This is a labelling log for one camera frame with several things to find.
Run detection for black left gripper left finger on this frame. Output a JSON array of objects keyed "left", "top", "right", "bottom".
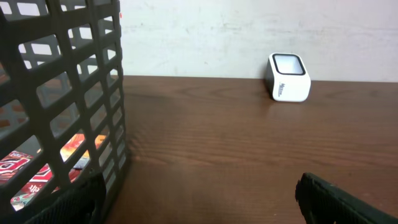
[{"left": 23, "top": 172, "right": 106, "bottom": 224}]

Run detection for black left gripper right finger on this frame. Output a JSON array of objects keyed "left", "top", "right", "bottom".
[{"left": 295, "top": 172, "right": 397, "bottom": 224}]

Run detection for red chocolate bar wrapper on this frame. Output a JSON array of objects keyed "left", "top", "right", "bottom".
[{"left": 0, "top": 150, "right": 81, "bottom": 212}]

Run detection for orange tissue pack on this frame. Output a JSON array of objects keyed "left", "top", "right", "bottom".
[{"left": 60, "top": 134, "right": 106, "bottom": 162}]

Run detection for white barcode scanner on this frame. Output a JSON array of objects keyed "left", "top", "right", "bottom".
[{"left": 264, "top": 53, "right": 311, "bottom": 102}]

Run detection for grey plastic lattice basket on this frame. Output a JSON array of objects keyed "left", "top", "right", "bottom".
[{"left": 1, "top": 0, "right": 128, "bottom": 223}]

